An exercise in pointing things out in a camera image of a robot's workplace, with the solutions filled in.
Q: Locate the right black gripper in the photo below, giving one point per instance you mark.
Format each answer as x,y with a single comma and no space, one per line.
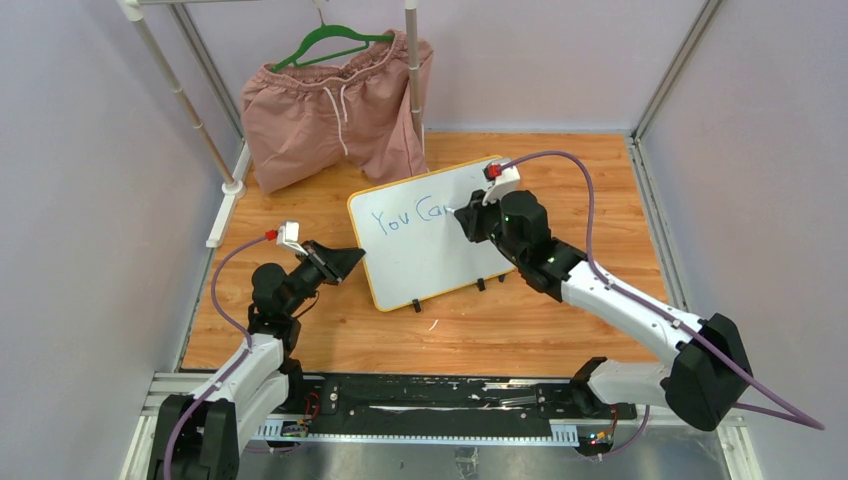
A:
472,217

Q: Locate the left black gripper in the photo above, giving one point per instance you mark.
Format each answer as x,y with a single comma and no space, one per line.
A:
341,261

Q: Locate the yellow framed whiteboard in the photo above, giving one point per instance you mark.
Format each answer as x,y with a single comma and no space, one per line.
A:
414,249

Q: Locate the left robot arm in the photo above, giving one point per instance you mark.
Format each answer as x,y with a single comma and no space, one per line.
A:
203,434

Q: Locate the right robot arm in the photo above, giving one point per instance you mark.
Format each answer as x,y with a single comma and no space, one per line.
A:
702,363

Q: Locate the green clothes hanger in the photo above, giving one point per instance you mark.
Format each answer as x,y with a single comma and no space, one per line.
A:
354,42

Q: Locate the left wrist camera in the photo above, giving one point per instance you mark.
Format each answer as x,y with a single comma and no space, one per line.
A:
288,238

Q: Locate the pink drawstring shorts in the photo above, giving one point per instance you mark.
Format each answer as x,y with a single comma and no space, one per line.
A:
301,120

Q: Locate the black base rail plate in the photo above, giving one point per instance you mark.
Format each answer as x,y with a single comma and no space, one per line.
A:
460,410

